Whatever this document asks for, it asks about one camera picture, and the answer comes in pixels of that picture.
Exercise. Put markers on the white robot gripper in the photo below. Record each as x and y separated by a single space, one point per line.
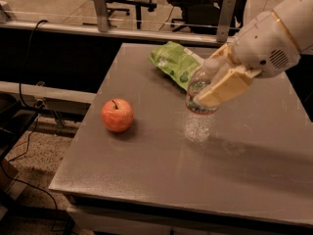
264 46

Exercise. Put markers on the black bin at left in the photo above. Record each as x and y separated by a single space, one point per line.
14 122

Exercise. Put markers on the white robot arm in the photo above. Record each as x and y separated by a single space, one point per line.
297 17

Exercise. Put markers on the left metal railing post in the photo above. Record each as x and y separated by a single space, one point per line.
102 14

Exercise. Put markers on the right metal railing post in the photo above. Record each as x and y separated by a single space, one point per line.
225 20

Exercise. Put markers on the red apple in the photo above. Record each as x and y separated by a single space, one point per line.
117 115

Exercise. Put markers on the dark office chair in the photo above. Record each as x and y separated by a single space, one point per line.
202 16

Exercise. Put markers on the green rice chip bag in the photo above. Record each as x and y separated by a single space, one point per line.
176 61

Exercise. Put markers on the metal railing post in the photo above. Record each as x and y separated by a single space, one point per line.
225 20
102 14

